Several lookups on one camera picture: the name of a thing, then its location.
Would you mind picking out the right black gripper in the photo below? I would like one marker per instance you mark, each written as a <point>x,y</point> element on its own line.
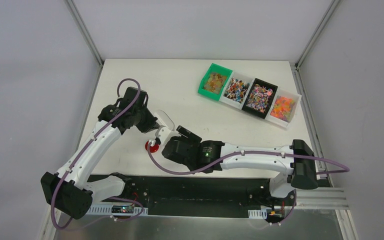
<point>185,135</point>

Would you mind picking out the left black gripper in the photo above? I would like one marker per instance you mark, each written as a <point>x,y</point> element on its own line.
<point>149,124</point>

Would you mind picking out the clear plastic scoop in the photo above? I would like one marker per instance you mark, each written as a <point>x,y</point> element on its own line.
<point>163,120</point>

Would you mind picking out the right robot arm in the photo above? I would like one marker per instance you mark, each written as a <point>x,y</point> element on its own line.
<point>294,163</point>

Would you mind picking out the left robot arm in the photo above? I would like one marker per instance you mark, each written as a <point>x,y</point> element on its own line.
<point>69,190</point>

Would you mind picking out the red jar lid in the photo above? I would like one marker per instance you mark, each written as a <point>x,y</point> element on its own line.
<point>151,146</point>

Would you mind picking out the green candy bin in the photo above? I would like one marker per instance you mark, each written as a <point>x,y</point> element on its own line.
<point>214,81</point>

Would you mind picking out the white lollipop bin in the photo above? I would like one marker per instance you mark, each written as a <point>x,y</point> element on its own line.
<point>236,90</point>

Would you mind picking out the black candy bin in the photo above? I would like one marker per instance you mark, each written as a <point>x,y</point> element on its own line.
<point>260,98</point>

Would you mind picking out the white gummy bin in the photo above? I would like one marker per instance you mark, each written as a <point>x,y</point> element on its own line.
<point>283,108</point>

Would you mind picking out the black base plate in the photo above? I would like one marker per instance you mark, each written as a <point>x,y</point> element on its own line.
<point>202,196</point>

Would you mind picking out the aluminium frame rail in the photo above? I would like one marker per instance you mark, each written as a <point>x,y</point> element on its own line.
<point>322,198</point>

